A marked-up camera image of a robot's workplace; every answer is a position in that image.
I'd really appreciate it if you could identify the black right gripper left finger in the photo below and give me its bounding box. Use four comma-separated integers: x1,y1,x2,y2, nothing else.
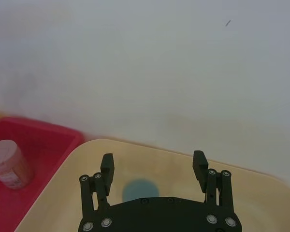
79,153,116,219

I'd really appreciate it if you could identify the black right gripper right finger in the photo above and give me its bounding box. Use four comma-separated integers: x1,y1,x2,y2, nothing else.
192,150,235,216

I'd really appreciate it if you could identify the blue round disc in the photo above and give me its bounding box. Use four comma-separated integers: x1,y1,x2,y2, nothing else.
122,178,160,203

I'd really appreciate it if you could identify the cream plastic tray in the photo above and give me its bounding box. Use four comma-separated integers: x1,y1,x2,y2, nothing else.
14,138,290,232

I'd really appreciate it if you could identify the red plastic bin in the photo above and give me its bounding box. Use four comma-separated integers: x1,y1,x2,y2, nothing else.
0,116,85,232

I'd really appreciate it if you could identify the jar with pink lid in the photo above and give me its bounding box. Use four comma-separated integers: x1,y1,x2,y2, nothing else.
0,140,34,190

